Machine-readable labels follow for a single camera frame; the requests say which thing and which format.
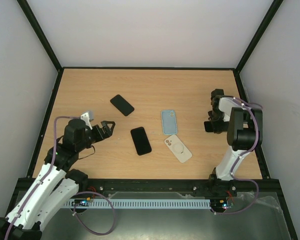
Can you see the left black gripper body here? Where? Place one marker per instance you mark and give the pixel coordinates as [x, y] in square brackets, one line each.
[98, 137]

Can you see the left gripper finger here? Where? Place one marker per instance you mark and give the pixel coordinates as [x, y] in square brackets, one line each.
[108, 131]
[109, 124]

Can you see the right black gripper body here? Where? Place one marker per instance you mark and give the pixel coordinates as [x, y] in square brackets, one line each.
[215, 125]

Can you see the black phone face down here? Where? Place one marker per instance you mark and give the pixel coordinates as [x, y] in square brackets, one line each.
[122, 105]

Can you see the purple phone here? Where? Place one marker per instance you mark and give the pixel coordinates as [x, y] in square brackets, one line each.
[141, 141]

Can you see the beige phone case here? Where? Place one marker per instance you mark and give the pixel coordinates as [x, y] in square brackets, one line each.
[177, 147]

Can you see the light blue phone case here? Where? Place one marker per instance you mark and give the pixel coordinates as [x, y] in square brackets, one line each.
[169, 122]

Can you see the white-edged black phone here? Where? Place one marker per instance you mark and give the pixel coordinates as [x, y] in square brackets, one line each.
[208, 126]

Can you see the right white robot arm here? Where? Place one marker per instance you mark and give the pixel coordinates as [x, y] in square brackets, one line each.
[243, 124]

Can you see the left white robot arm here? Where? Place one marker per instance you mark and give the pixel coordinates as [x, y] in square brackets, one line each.
[56, 182]

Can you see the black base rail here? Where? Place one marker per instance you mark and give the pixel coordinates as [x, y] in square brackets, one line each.
[197, 188]

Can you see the light blue cable duct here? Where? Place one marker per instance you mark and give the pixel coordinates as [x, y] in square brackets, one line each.
[201, 204]

